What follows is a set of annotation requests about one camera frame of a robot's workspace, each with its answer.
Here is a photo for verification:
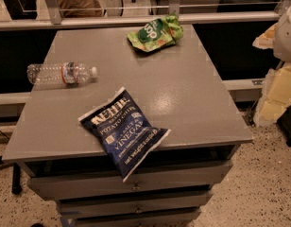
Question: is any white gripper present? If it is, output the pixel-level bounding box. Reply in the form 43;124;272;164
252;6;291;127

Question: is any green rice chip bag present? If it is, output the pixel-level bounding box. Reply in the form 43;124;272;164
128;14;183;52

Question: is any blue kettle chip bag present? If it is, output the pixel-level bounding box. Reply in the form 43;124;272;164
78;87;170;182

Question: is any grey drawer cabinet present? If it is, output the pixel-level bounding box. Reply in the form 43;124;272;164
3;26;252;227

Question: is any clear plastic water bottle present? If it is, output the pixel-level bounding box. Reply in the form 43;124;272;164
26;62;98;85

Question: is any person in tan trousers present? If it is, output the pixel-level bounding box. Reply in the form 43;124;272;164
57;0;103;18

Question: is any person in dark trousers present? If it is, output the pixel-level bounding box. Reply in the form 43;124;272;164
4;0;37;20

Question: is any metal railing frame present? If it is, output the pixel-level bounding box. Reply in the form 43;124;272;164
0;0;291;30

